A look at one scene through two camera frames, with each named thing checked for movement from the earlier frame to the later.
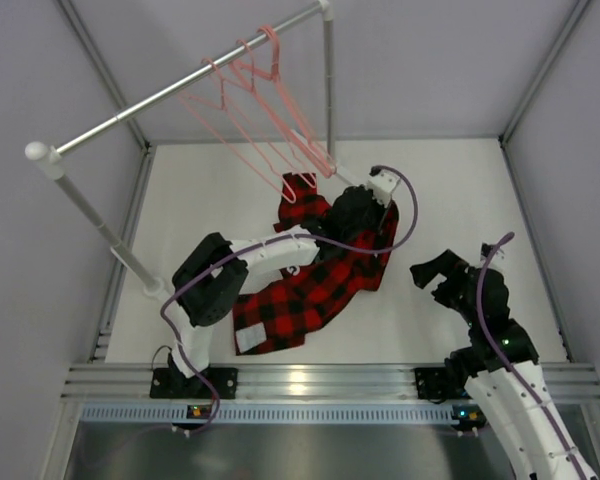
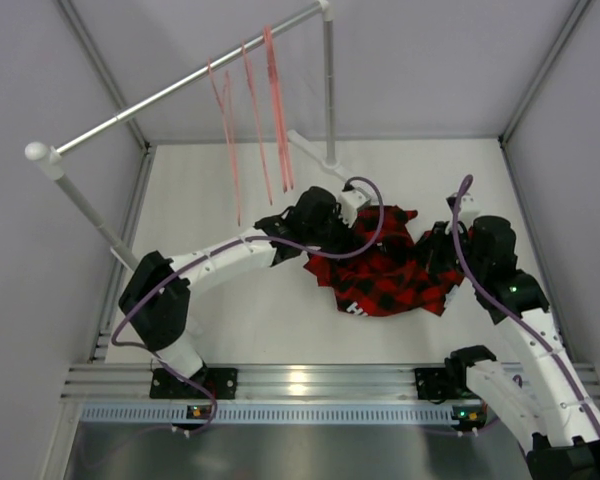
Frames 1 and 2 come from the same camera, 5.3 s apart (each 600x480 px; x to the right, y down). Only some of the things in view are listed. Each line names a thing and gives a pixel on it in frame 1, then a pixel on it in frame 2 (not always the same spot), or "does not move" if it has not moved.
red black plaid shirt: (277, 308) to (390, 277)
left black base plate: (171, 383) does not move
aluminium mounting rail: (390, 382) does not move
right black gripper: (453, 279) to (443, 245)
